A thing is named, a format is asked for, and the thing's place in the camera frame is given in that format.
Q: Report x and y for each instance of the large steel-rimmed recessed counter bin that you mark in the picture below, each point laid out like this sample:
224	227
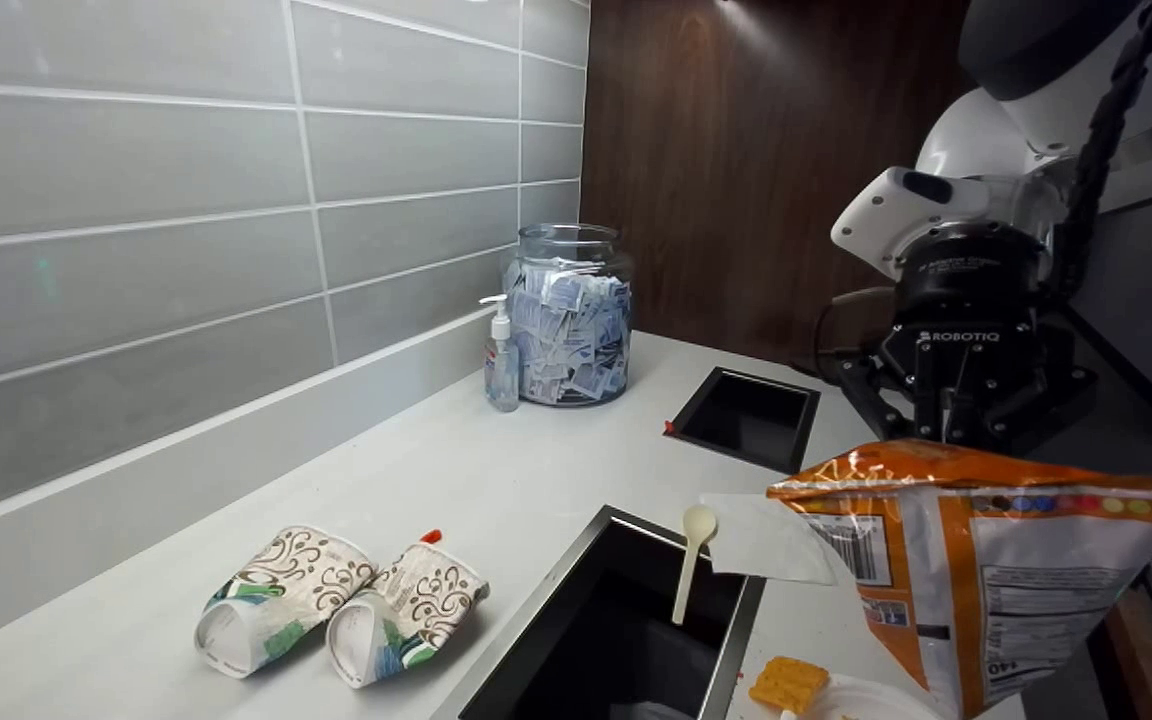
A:
602	635

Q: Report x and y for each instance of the patterned paper cup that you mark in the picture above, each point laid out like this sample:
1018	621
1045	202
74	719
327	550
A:
286	601
402	613

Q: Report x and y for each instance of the yellow snack piece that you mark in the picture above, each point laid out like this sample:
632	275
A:
790	680

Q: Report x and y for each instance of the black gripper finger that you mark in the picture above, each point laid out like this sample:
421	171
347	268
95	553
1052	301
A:
930	423
968	423

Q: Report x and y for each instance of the small clear pump bottle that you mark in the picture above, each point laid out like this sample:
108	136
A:
505	367

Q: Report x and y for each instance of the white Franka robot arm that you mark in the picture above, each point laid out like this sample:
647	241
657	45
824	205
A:
1031	121

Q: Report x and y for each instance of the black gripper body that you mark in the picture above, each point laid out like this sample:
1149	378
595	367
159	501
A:
968	354

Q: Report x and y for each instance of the cream plastic spoon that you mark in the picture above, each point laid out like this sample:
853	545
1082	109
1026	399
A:
694	545

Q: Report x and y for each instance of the orange snack packet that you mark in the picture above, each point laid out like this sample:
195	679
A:
990	586

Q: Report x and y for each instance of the white plate with yellow food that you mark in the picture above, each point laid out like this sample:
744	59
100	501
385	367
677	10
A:
870	700

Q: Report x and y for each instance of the glass jar of blue packets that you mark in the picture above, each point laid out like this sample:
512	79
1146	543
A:
574	326

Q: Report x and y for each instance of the small square recessed counter bin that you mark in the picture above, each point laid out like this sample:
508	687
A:
744	417

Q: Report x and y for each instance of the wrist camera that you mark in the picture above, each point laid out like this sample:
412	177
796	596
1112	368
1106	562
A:
889	212

